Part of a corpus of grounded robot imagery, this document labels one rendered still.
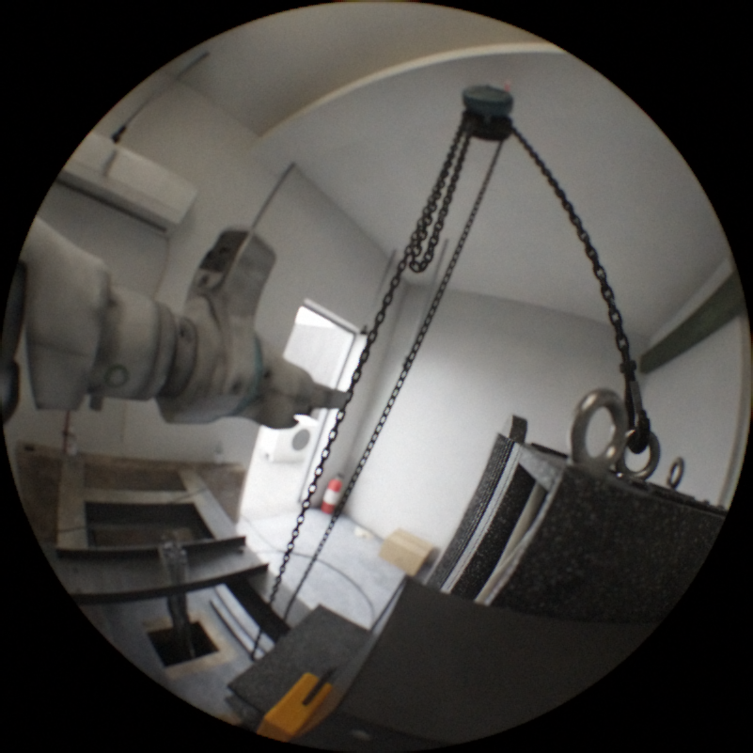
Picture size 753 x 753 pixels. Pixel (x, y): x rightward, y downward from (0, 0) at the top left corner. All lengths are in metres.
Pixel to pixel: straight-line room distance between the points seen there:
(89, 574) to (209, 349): 1.14
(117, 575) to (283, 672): 0.70
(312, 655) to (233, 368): 0.77
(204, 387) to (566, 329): 2.77
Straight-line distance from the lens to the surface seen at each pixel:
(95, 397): 0.17
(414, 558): 2.68
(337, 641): 0.89
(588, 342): 2.81
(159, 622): 1.87
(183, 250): 1.71
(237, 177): 1.92
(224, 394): 0.16
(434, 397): 2.74
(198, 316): 0.17
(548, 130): 1.43
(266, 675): 0.78
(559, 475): 0.21
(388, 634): 0.18
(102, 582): 1.20
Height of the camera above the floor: 1.62
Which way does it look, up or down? 1 degrees up
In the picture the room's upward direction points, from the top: 20 degrees clockwise
